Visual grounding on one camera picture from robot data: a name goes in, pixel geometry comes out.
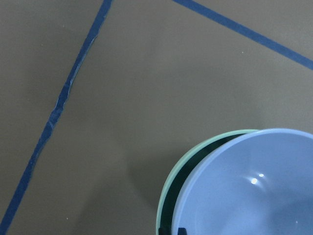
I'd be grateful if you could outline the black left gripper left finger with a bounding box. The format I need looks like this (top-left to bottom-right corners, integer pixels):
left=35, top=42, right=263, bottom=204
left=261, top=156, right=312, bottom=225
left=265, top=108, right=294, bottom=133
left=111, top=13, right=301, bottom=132
left=158, top=227, right=169, bottom=235

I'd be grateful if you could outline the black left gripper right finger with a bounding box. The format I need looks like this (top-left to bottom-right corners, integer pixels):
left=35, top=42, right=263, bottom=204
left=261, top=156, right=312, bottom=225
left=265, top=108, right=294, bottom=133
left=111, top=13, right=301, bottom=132
left=178, top=228, right=187, bottom=235

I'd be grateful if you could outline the blue ceramic bowl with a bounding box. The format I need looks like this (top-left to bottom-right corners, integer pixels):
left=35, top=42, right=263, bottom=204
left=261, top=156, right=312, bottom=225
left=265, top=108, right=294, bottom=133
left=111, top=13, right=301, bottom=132
left=171, top=129, right=313, bottom=235

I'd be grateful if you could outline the green ceramic bowl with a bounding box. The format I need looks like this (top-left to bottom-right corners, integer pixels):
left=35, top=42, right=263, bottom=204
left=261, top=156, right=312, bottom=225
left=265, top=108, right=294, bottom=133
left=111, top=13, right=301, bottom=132
left=155, top=129, right=256, bottom=235

